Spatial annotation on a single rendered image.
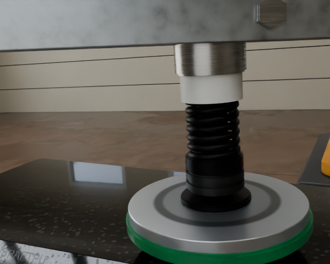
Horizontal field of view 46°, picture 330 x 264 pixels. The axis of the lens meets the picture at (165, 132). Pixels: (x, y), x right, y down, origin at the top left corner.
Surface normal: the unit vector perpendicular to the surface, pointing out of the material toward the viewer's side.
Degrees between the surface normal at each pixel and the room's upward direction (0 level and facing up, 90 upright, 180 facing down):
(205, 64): 90
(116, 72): 90
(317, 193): 0
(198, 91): 90
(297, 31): 90
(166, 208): 0
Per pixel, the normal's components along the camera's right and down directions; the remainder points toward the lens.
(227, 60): 0.31, 0.18
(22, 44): 0.02, 0.21
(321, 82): -0.34, 0.22
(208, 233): -0.07, -0.98
